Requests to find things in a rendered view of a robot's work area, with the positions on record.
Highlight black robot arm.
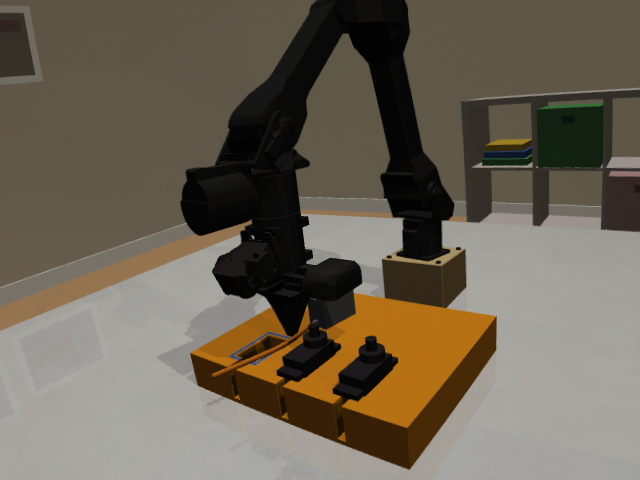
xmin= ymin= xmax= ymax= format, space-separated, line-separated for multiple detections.
xmin=180 ymin=0 xmax=454 ymax=299

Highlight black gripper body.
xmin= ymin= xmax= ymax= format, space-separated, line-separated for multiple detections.
xmin=244 ymin=211 xmax=363 ymax=302

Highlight orange rectangular deck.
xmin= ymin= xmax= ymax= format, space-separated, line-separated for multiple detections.
xmin=190 ymin=293 xmax=497 ymax=470

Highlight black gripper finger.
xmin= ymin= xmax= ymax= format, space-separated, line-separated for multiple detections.
xmin=257 ymin=279 xmax=290 ymax=336
xmin=273 ymin=288 xmax=310 ymax=337

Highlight black micro servo with brown cable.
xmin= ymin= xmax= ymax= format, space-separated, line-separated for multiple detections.
xmin=212 ymin=290 xmax=356 ymax=379

